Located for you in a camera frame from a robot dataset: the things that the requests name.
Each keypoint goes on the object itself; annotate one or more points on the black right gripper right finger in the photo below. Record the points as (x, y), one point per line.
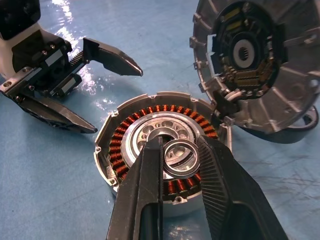
(232, 190)

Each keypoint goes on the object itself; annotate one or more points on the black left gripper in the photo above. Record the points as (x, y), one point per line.
(37, 65)

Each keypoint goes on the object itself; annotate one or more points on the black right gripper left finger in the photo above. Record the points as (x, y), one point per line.
(135, 190)

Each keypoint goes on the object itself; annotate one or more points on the white round disc object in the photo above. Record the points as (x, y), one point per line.
(287, 100)

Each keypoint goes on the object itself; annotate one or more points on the motor housing with copper windings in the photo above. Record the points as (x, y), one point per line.
(160, 108)

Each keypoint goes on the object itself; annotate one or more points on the blue table cover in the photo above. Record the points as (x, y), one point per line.
(50, 175)

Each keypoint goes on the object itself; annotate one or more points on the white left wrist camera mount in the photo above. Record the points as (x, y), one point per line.
(6, 57)

